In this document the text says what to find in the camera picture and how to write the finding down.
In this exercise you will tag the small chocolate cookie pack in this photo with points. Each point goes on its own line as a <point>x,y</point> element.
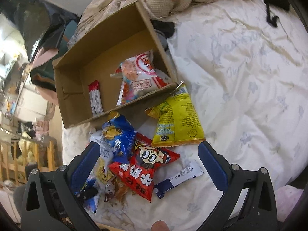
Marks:
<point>109,190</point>

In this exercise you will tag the wooden chair frame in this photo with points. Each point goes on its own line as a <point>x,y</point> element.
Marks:
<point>17,154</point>

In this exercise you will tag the black sock on bed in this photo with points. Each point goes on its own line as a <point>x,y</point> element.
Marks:
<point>166,27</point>

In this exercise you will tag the red white snack bag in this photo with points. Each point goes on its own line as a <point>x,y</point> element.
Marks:
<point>139,77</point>

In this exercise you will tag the white red popcorn bag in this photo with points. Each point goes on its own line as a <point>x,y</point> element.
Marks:
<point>95,187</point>

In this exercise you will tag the brown cardboard box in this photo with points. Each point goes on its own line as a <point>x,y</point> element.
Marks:
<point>98,54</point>

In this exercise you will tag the black plastic bag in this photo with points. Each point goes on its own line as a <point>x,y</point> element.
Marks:
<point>39,22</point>

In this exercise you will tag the red cartoon snack bag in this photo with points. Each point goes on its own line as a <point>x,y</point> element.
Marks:
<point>138,174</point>

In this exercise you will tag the blue yellow chip bag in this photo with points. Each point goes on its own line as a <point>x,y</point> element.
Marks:
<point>120,135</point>

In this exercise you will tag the waffle biscuit pack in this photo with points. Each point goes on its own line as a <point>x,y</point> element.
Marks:
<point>120,190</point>

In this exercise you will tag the white blue sachet packet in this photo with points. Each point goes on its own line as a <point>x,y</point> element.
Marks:
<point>192,170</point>

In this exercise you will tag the yellow snack bag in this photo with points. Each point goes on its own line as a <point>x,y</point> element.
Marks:
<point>177,121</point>

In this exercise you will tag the red white wafer bar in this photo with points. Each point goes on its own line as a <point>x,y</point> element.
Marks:
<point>95,98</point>

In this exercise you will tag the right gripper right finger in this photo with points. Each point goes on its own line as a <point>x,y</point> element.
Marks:
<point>248,199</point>

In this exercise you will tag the pink green folded blanket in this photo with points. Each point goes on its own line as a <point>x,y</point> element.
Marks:
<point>42,73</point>

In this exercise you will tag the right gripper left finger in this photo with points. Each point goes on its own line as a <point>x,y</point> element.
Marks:
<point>49,201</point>

